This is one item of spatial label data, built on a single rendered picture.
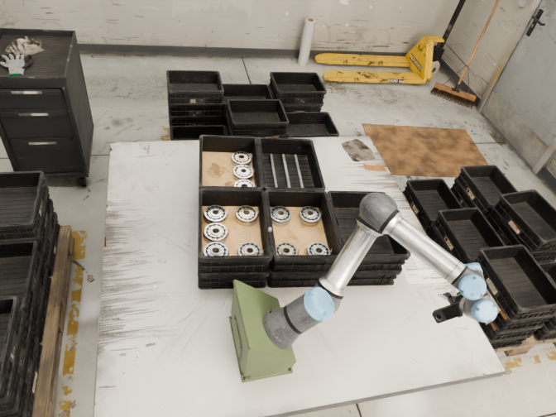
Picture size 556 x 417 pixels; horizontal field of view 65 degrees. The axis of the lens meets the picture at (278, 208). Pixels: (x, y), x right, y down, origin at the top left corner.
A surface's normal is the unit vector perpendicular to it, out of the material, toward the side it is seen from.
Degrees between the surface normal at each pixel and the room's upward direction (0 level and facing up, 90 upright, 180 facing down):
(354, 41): 90
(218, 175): 0
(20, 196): 0
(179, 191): 0
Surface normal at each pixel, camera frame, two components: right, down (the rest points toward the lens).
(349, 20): 0.22, 0.72
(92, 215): 0.14, -0.69
